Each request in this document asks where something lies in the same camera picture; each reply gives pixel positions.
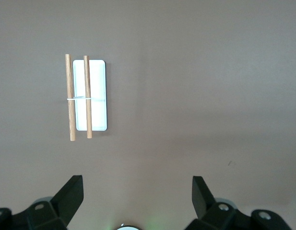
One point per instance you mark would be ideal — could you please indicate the brown table cover mat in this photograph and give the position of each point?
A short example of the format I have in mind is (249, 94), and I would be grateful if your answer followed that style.
(186, 95)

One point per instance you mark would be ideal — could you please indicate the white towel rack base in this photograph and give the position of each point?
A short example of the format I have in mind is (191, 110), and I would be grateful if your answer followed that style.
(98, 81)

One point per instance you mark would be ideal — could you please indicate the wooden towel rack rod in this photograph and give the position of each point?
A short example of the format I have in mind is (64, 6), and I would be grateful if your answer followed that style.
(70, 79)
(87, 115)

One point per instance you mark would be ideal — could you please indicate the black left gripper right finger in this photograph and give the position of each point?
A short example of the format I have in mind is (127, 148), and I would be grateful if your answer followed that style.
(205, 203)

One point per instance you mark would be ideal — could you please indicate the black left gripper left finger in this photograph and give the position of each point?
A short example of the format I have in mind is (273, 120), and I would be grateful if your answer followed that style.
(66, 198)

